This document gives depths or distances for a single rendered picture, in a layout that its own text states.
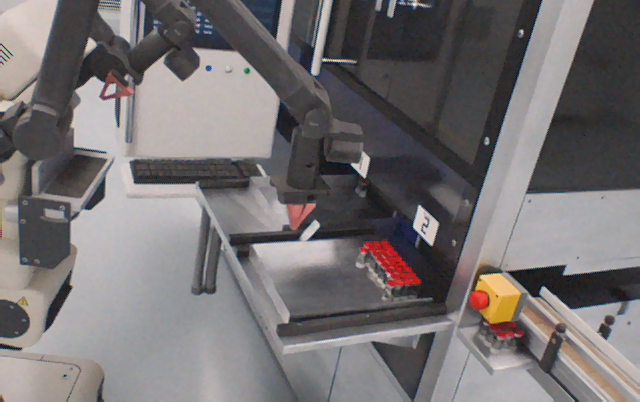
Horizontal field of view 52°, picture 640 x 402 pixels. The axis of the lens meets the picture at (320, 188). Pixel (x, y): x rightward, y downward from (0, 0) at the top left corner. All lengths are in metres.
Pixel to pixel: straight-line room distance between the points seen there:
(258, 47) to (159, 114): 1.04
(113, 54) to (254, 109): 0.71
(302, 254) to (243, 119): 0.70
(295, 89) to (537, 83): 0.45
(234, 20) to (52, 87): 0.31
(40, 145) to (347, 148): 0.52
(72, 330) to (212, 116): 1.05
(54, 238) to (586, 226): 1.12
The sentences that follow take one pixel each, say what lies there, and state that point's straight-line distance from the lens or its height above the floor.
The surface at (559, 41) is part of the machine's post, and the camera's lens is 1.25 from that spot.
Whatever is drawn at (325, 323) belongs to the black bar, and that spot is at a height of 0.90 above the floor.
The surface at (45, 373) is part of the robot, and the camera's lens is 2.11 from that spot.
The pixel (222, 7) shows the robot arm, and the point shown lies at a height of 1.49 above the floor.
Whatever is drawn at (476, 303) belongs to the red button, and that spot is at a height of 1.00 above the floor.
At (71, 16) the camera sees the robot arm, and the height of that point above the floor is 1.44.
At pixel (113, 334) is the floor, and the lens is 2.67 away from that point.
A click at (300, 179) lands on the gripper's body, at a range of 1.19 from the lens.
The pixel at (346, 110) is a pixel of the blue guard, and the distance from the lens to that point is 1.86.
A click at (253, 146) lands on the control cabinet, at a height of 0.85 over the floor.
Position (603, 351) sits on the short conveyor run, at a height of 0.93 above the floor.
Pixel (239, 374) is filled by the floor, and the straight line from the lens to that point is 2.53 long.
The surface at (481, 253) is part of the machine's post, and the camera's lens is 1.39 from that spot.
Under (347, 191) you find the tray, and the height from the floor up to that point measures 0.88.
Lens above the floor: 1.71
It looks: 26 degrees down
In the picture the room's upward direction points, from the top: 11 degrees clockwise
